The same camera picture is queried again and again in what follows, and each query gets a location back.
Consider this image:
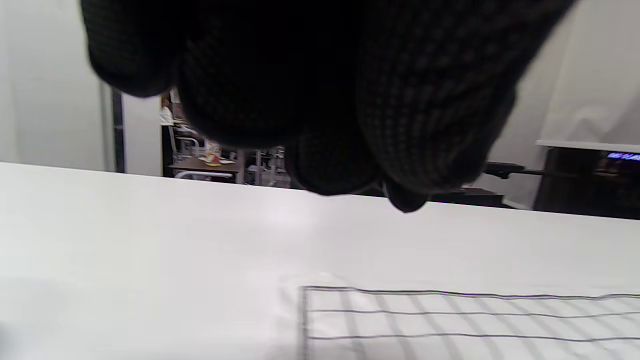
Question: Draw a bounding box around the person's left hand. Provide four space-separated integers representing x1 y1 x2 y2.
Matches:
80 0 576 215

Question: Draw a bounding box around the brown side table top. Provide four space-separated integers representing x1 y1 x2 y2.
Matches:
167 159 240 176

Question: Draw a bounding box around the white metal cart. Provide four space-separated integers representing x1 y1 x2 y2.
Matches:
174 171 236 182

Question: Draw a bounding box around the grid board sheet in plastic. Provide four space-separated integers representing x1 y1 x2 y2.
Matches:
299 285 640 360

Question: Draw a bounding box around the black computer tower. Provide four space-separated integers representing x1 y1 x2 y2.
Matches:
534 147 640 221

